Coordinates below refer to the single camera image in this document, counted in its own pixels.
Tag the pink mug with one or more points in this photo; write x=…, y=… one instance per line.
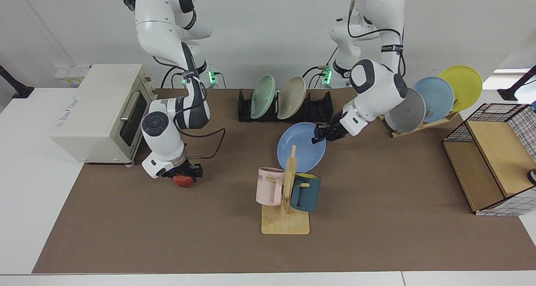
x=268, y=189

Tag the black stand foot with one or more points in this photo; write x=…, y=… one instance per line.
x=16, y=89
x=513, y=92

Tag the teal mug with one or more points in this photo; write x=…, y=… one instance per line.
x=309, y=196

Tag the red yellow apple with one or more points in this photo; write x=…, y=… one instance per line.
x=183, y=182

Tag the white wall socket box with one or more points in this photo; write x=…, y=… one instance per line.
x=71, y=76

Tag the grey plate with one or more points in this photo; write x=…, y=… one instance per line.
x=412, y=114

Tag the black dish rack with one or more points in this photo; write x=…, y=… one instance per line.
x=318, y=110

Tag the wooden plate rack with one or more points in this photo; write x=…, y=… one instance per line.
x=418, y=129

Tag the light blue plate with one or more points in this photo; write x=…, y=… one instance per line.
x=437, y=95

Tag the brown table cloth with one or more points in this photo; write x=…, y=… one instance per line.
x=167, y=235

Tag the pale toaster oven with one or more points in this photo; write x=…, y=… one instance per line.
x=92, y=118

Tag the pale green plate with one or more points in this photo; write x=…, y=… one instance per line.
x=263, y=96

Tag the wooden cup stand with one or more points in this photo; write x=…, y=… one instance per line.
x=284, y=225

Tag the beige plate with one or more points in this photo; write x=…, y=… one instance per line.
x=292, y=96

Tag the yellow plate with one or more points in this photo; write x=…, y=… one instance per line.
x=465, y=83

